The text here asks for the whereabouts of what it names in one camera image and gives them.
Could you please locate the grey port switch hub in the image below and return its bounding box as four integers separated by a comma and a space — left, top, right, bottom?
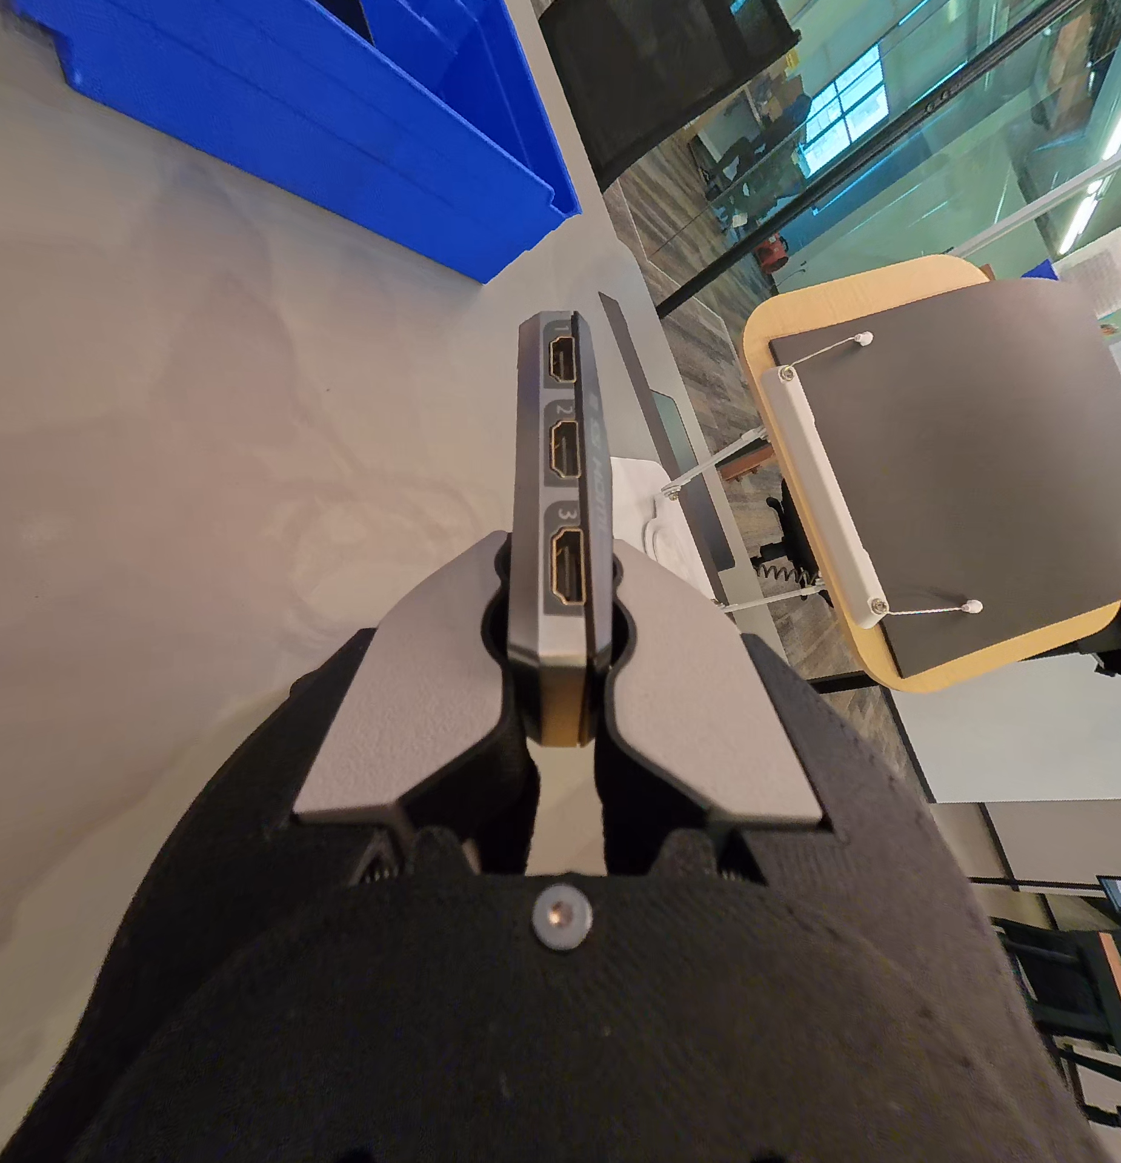
506, 309, 616, 748

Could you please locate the blue plastic bin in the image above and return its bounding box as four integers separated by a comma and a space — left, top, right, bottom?
0, 0, 584, 284

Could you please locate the glass partition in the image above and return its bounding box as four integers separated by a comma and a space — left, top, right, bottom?
655, 0, 1121, 319

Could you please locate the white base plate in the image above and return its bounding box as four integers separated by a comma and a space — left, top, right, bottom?
608, 456, 734, 608

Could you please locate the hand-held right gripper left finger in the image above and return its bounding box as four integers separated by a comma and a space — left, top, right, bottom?
289, 529, 539, 877

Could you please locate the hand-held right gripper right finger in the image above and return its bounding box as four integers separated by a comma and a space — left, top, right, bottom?
595, 537, 827, 875

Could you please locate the white board bracket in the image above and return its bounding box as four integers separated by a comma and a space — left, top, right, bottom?
758, 363, 890, 629

